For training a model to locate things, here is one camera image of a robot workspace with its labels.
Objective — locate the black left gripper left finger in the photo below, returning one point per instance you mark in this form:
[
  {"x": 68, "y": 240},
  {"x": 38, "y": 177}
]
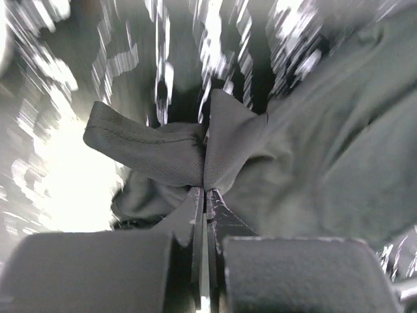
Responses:
[{"x": 155, "y": 270}]

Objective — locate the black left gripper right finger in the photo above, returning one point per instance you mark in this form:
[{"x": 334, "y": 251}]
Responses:
[{"x": 249, "y": 273}]

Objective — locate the black t shirt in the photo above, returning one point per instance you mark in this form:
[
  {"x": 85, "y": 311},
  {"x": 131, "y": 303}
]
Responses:
[{"x": 335, "y": 158}]

